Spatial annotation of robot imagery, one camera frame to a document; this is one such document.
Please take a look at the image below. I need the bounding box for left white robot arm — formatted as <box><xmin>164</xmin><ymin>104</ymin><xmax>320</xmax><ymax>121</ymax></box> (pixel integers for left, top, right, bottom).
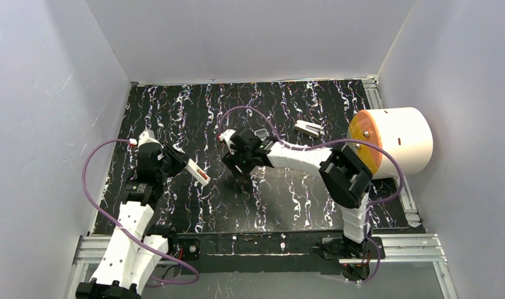
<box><xmin>75</xmin><ymin>138</ymin><xmax>200</xmax><ymax>298</ymax></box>

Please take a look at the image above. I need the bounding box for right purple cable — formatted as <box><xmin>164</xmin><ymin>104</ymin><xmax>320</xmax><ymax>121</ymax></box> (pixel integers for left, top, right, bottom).
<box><xmin>217</xmin><ymin>106</ymin><xmax>405</xmax><ymax>285</ymax></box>

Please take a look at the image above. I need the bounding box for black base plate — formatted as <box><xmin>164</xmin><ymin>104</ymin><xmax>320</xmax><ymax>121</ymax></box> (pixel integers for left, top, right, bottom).
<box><xmin>171</xmin><ymin>230</ymin><xmax>377</xmax><ymax>275</ymax></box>

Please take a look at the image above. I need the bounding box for slim white remote control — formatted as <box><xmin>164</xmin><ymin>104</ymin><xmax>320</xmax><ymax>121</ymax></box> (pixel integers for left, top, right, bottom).
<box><xmin>185</xmin><ymin>159</ymin><xmax>211</xmax><ymax>186</ymax></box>

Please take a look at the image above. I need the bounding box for white cylindrical container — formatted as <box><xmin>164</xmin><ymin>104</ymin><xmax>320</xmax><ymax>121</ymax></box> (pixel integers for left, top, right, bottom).
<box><xmin>347</xmin><ymin>107</ymin><xmax>433</xmax><ymax>175</ymax></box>

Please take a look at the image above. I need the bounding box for purple cable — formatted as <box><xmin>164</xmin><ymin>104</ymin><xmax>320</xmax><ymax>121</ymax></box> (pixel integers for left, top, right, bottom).
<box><xmin>82</xmin><ymin>139</ymin><xmax>201</xmax><ymax>288</ymax></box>
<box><xmin>217</xmin><ymin>106</ymin><xmax>405</xmax><ymax>285</ymax></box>

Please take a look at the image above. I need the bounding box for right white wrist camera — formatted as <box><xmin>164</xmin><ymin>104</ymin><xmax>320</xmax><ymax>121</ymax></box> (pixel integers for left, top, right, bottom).
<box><xmin>218</xmin><ymin>129</ymin><xmax>236</xmax><ymax>155</ymax></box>

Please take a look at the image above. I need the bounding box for aluminium frame rail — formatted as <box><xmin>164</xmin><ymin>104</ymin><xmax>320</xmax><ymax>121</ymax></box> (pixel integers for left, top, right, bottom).
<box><xmin>64</xmin><ymin>235</ymin><xmax>460</xmax><ymax>299</ymax></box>

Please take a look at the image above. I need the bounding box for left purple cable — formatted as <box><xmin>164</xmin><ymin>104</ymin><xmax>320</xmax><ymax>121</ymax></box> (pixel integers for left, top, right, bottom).
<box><xmin>82</xmin><ymin>139</ymin><xmax>201</xmax><ymax>288</ymax></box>

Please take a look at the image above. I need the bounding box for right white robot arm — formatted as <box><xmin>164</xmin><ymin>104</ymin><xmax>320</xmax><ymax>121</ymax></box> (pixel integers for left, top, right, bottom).
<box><xmin>218</xmin><ymin>129</ymin><xmax>373</xmax><ymax>257</ymax></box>

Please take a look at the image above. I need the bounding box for red black battery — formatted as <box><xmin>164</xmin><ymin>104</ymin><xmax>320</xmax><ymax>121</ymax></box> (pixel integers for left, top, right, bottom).
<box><xmin>196</xmin><ymin>168</ymin><xmax>209</xmax><ymax>180</ymax></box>

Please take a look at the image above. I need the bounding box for grey remote control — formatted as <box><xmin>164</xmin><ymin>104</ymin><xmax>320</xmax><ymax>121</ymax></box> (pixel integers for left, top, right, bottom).
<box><xmin>254</xmin><ymin>128</ymin><xmax>269</xmax><ymax>141</ymax></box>

